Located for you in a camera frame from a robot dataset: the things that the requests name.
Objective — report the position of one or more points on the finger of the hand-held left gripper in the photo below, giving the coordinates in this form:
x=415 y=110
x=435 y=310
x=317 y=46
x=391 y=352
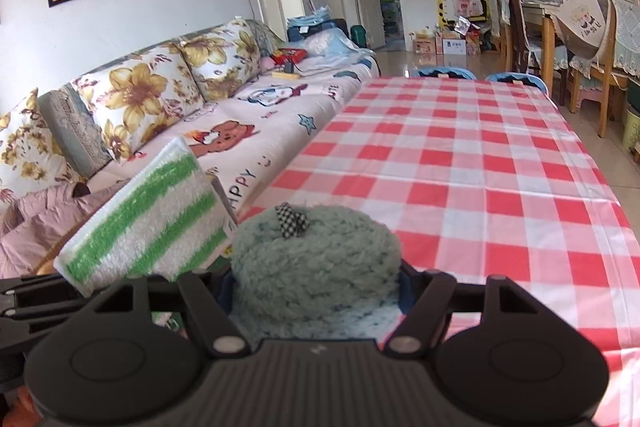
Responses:
x=30 y=312

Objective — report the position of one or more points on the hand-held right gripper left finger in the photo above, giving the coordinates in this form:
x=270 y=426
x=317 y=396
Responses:
x=202 y=302

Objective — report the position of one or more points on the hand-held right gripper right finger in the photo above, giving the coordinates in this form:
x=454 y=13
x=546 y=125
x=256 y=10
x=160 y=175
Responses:
x=425 y=302

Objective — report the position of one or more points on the green striped cleaning cloth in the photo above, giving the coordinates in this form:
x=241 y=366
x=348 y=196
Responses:
x=150 y=217

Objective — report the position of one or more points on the teal knit hat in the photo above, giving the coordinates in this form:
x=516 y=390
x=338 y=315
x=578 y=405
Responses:
x=315 y=267

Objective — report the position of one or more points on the pink jacket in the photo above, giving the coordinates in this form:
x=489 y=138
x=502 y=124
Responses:
x=35 y=232

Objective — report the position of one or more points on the red checkered tablecloth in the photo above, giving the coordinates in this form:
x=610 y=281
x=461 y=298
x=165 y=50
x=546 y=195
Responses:
x=450 y=167

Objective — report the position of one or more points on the floral cushion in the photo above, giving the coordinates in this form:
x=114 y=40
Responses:
x=222 y=59
x=30 y=152
x=135 y=97

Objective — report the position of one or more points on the grey patterned cushion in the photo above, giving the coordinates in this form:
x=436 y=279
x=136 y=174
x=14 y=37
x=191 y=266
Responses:
x=75 y=132

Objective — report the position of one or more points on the cartoon printed sheet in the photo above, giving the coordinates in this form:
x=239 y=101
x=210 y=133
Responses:
x=260 y=117

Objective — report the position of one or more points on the sofa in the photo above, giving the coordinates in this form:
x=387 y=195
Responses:
x=150 y=107

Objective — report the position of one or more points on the blue stool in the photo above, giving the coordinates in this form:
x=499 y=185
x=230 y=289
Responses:
x=515 y=80
x=442 y=73

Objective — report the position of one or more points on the yellow flat item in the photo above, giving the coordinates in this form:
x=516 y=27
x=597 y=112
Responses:
x=286 y=76

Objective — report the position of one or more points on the black power adapter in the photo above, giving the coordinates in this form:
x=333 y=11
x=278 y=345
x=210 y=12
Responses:
x=290 y=67

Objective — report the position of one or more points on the white printed cardboard box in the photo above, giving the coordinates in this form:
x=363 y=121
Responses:
x=452 y=46

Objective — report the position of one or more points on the pink stool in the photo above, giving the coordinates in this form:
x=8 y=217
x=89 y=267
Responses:
x=592 y=98

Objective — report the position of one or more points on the patterned green waste bin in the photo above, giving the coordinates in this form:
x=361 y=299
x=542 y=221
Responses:
x=632 y=129

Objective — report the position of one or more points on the green trash bin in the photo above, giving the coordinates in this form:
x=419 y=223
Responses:
x=358 y=36

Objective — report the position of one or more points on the blue wrapped bedding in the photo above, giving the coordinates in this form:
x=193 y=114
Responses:
x=330 y=42

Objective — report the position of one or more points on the dark chair with clothes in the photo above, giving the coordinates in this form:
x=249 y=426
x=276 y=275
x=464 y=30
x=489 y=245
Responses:
x=510 y=22

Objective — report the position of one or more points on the wooden dining table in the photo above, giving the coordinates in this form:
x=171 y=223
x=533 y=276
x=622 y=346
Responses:
x=545 y=32

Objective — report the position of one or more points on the stack of blue cloths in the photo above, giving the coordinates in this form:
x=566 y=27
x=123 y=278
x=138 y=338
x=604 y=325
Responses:
x=310 y=19

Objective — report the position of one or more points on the white tote bag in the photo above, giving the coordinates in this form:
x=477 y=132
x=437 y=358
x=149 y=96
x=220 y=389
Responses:
x=582 y=24

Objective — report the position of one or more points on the wooden chair lace cover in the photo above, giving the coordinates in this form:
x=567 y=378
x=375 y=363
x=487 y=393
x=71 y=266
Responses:
x=625 y=37

